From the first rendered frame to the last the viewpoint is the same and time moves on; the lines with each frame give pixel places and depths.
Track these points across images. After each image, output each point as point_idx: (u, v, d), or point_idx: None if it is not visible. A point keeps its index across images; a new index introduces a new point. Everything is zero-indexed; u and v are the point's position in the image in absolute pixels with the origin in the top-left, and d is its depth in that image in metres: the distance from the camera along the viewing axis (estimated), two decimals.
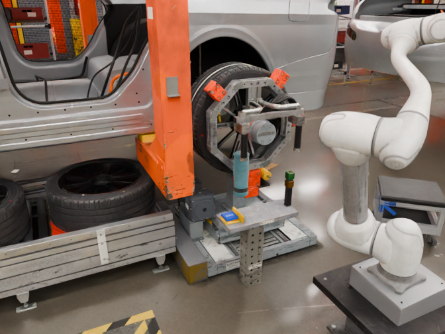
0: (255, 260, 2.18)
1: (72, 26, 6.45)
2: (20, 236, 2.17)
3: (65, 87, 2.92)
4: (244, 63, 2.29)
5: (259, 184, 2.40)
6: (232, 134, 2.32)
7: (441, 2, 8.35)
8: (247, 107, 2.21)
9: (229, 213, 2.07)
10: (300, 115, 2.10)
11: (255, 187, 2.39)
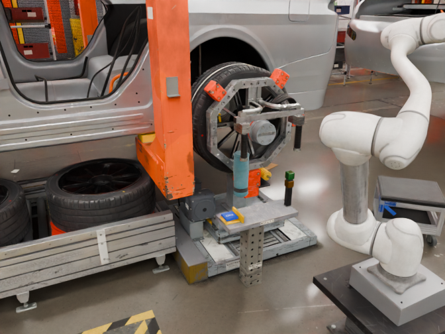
0: (255, 260, 2.18)
1: (72, 26, 6.45)
2: (20, 236, 2.17)
3: (65, 87, 2.92)
4: (244, 63, 2.29)
5: (259, 184, 2.40)
6: (232, 134, 2.32)
7: (441, 2, 8.35)
8: (247, 107, 2.21)
9: (229, 213, 2.07)
10: (300, 115, 2.10)
11: (255, 187, 2.39)
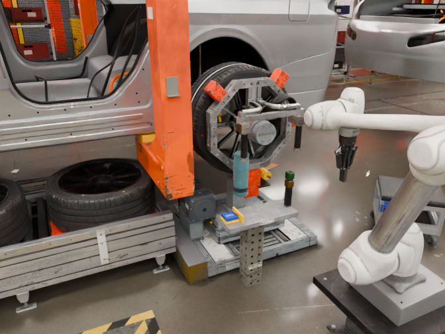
0: (255, 260, 2.18)
1: (72, 26, 6.45)
2: (20, 236, 2.17)
3: (65, 87, 2.92)
4: (244, 63, 2.29)
5: (259, 184, 2.40)
6: (232, 134, 2.32)
7: (441, 2, 8.35)
8: (247, 107, 2.21)
9: (229, 213, 2.07)
10: (300, 115, 2.10)
11: (255, 187, 2.39)
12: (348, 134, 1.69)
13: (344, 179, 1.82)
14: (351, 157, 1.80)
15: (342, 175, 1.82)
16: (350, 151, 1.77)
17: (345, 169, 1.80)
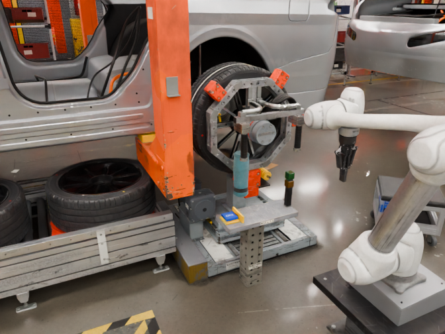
0: (255, 260, 2.18)
1: (72, 26, 6.45)
2: (20, 236, 2.17)
3: (65, 87, 2.92)
4: (244, 63, 2.29)
5: (259, 184, 2.40)
6: (232, 134, 2.32)
7: (441, 2, 8.35)
8: (247, 107, 2.21)
9: (229, 213, 2.07)
10: (300, 115, 2.10)
11: (255, 187, 2.39)
12: (348, 134, 1.69)
13: (344, 179, 1.82)
14: (351, 157, 1.80)
15: (342, 175, 1.82)
16: (350, 151, 1.77)
17: (345, 169, 1.80)
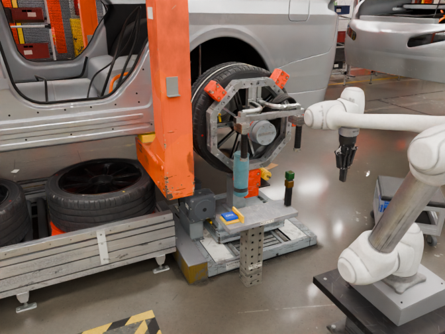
0: (255, 260, 2.18)
1: (72, 26, 6.45)
2: (20, 236, 2.17)
3: (65, 87, 2.92)
4: (244, 63, 2.29)
5: (259, 184, 2.40)
6: (232, 134, 2.32)
7: (441, 2, 8.35)
8: (247, 107, 2.21)
9: (229, 213, 2.07)
10: (300, 115, 2.10)
11: (255, 187, 2.39)
12: (348, 134, 1.69)
13: (344, 179, 1.82)
14: (351, 157, 1.80)
15: (342, 175, 1.82)
16: (350, 151, 1.77)
17: (345, 169, 1.80)
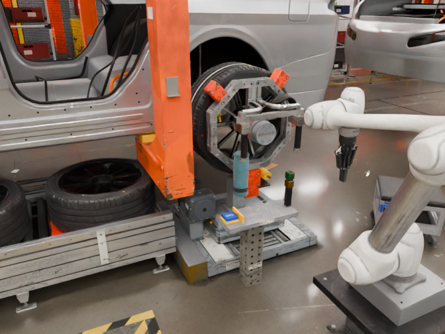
0: (255, 260, 2.18)
1: (72, 26, 6.45)
2: (20, 236, 2.17)
3: (65, 87, 2.92)
4: (244, 63, 2.29)
5: (259, 184, 2.40)
6: (232, 134, 2.32)
7: (441, 2, 8.35)
8: (247, 107, 2.21)
9: (229, 213, 2.07)
10: (300, 115, 2.10)
11: (255, 187, 2.39)
12: (348, 134, 1.69)
13: (344, 179, 1.82)
14: (351, 157, 1.80)
15: (342, 175, 1.82)
16: (350, 151, 1.77)
17: (345, 169, 1.80)
